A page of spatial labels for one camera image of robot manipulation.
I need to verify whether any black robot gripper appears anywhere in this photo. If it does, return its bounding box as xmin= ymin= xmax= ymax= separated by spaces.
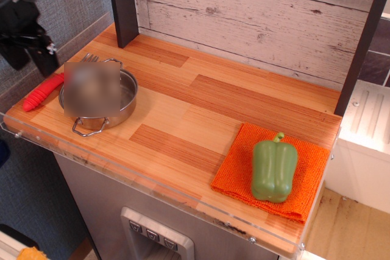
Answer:
xmin=1 ymin=0 xmax=60 ymax=77

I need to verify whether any red handled metal fork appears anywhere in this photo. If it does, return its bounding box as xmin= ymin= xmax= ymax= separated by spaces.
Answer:
xmin=22 ymin=52 xmax=100 ymax=112

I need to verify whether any stainless steel pot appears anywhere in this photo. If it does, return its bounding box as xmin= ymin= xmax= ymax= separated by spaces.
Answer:
xmin=58 ymin=58 xmax=138 ymax=137

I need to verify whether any orange knitted cloth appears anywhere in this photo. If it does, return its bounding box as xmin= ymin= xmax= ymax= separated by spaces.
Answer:
xmin=211 ymin=123 xmax=330 ymax=223

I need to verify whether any grey toy fridge cabinet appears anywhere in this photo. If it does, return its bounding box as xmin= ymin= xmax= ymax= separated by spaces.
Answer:
xmin=55 ymin=155 xmax=278 ymax=259

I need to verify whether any clear acrylic edge guard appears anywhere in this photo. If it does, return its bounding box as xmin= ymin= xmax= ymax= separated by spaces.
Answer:
xmin=0 ymin=111 xmax=305 ymax=255

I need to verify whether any orange object bottom left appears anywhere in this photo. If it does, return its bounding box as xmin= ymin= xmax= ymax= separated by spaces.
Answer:
xmin=16 ymin=247 xmax=48 ymax=260

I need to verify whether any silver dispenser panel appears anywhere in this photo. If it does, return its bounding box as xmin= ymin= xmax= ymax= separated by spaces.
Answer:
xmin=121 ymin=206 xmax=195 ymax=259

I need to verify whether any green toy bell pepper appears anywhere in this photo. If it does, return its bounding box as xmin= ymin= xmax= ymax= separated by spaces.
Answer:
xmin=251 ymin=132 xmax=298 ymax=203

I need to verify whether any white toy sink unit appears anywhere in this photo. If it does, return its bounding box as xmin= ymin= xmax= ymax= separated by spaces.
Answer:
xmin=325 ymin=80 xmax=389 ymax=213

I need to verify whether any dark left shelf post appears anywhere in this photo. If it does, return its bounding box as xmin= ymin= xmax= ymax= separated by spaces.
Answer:
xmin=111 ymin=0 xmax=139 ymax=48

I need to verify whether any dark shelf post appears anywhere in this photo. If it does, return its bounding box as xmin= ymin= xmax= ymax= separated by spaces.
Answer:
xmin=111 ymin=0 xmax=139 ymax=48
xmin=334 ymin=0 xmax=387 ymax=116

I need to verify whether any dark right shelf post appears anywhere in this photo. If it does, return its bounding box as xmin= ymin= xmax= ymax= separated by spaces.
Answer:
xmin=334 ymin=0 xmax=387 ymax=116

